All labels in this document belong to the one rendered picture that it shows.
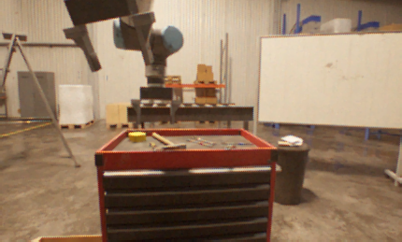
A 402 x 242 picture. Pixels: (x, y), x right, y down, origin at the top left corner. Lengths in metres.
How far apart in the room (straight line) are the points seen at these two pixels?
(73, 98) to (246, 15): 7.38
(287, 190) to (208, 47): 7.49
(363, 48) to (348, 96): 0.63
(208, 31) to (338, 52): 6.69
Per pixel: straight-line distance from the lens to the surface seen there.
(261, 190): 0.93
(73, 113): 7.34
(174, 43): 0.75
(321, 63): 3.16
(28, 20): 10.82
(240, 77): 9.23
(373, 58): 3.36
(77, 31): 0.53
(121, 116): 6.93
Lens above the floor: 1.17
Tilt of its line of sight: 7 degrees down
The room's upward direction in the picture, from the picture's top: 1 degrees clockwise
